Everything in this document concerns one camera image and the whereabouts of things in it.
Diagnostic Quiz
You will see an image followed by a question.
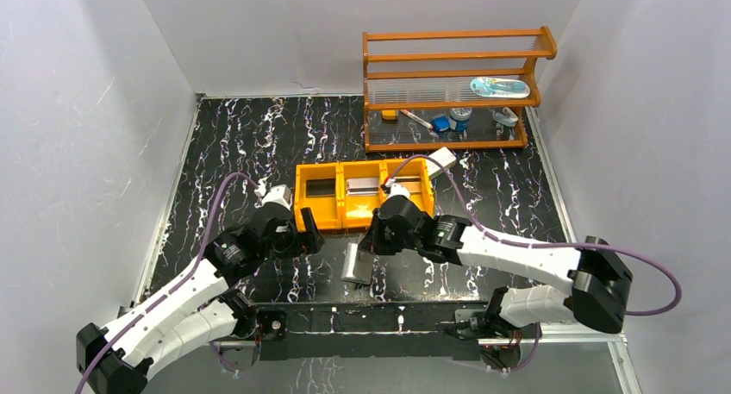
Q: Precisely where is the yellow three-compartment organizer tray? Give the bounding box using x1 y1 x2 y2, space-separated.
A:
294 159 435 232

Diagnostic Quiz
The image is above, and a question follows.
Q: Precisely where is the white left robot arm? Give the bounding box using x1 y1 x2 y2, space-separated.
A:
76 203 324 393

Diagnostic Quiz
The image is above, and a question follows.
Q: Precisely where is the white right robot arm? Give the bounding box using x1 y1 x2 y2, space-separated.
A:
358 196 633 334

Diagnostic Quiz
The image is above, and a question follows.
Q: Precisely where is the silver card in tray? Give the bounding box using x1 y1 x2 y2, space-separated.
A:
346 178 380 197

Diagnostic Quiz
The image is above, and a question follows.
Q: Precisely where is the dark card in tray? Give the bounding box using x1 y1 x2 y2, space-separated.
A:
305 178 337 198

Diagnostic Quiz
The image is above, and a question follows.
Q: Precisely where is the green and white box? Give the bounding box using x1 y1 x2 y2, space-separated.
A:
425 147 457 180

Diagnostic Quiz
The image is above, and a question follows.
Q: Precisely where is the small blue box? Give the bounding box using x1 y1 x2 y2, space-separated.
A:
431 115 451 133

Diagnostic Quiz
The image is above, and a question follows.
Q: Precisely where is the white marker pen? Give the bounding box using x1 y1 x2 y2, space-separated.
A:
399 109 434 130

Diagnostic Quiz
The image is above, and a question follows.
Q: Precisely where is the small yellow block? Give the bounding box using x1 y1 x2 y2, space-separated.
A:
380 109 398 122

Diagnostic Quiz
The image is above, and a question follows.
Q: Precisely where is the white jar blue label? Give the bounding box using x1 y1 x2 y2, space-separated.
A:
448 108 473 133

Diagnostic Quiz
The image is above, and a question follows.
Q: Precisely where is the orange wooden shelf rack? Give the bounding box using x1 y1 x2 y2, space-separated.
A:
362 26 558 153

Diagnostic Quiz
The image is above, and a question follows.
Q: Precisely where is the teal blister pack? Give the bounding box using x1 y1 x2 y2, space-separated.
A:
469 77 531 99

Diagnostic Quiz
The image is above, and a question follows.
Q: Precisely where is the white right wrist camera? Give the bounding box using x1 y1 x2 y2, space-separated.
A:
381 178 411 200

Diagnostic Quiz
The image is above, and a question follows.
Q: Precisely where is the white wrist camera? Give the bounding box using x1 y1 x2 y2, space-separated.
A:
254 184 293 210
381 178 411 200

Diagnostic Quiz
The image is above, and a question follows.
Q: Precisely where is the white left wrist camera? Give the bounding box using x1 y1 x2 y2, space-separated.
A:
254 184 293 210

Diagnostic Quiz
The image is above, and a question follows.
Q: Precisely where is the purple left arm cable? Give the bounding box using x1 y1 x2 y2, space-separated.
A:
72 172 270 394

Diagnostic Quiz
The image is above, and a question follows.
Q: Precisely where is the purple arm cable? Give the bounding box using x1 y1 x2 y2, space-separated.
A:
72 172 270 394
384 154 683 375

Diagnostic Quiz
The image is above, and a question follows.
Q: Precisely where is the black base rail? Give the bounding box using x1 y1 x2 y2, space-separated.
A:
203 301 544 363

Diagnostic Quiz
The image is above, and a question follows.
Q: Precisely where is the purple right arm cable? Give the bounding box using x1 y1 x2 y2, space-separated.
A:
384 154 683 375

